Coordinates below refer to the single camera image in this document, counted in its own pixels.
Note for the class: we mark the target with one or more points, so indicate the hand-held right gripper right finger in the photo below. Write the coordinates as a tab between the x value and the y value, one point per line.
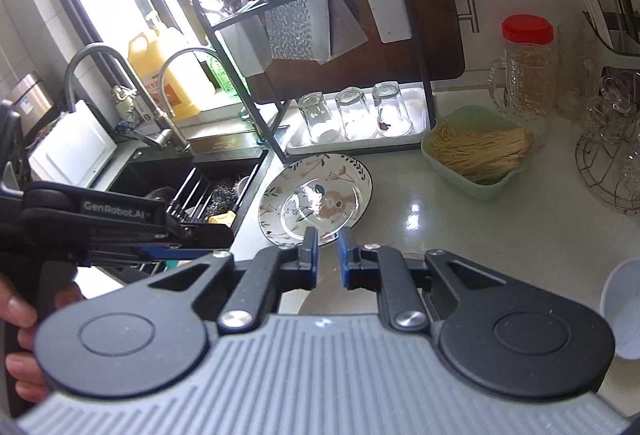
344	260

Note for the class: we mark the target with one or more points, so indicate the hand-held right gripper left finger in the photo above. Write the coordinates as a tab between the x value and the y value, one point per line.
312	257

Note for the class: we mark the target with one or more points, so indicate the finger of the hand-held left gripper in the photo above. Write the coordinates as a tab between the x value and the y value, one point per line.
165	253
200	232

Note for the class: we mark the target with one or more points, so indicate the floral ceramic plate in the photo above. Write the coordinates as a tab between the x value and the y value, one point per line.
325	195

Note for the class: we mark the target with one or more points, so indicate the white ceramic bowl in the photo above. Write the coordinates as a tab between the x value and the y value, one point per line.
625	305

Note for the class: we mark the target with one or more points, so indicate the person's left hand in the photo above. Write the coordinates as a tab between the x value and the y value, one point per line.
17	315

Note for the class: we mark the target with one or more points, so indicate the yellow sponge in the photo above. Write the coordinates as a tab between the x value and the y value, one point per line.
222	218

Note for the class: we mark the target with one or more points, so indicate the steel wool scrubber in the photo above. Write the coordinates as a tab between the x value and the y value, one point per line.
225	195

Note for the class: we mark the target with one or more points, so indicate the black kitchen sink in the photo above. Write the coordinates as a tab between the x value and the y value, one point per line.
150	170

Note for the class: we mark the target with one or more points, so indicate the steel canister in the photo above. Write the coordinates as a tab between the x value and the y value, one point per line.
32	97

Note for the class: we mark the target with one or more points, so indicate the clear drinking glass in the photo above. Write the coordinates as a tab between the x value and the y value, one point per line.
392	107
320	120
356	115

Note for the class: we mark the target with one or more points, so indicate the yellow detergent bottle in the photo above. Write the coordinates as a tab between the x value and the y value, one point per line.
175	90

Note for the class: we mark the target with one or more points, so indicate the green plastic bottle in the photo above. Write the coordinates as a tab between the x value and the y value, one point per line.
220	72

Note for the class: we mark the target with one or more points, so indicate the steel pull-down faucet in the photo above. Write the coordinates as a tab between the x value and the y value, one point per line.
95	50

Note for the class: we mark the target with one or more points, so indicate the white drain tray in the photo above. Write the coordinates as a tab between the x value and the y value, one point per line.
414	102

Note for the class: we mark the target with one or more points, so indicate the dry yellow noodles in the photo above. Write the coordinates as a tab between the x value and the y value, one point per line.
480	150

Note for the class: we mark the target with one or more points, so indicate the steel gooseneck faucet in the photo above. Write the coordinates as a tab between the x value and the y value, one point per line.
185	52

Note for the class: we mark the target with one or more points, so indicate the green square bowl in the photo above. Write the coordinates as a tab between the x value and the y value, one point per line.
467	115

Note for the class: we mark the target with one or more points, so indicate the white rack caddy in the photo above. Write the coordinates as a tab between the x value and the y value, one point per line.
245	45

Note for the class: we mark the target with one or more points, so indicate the black metal dish rack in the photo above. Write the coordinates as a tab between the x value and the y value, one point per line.
419	60

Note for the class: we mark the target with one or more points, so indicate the brown wooden cutting board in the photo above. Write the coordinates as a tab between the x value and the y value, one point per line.
440	15

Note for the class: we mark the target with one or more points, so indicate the patterned glass cup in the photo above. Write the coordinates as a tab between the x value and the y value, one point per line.
612	150

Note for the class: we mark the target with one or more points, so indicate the glass jar with red lid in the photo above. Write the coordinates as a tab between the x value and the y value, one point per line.
527	30

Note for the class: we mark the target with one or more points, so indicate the clear glass pitcher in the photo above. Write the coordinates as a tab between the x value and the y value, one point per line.
575	65

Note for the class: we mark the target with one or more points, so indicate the clear glass bowl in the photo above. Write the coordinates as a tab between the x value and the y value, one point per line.
617	90

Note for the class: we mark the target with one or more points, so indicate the green chopstick holder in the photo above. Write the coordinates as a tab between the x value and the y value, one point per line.
622	45

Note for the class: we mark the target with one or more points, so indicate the bundle of chopsticks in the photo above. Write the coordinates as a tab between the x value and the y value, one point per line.
592	0

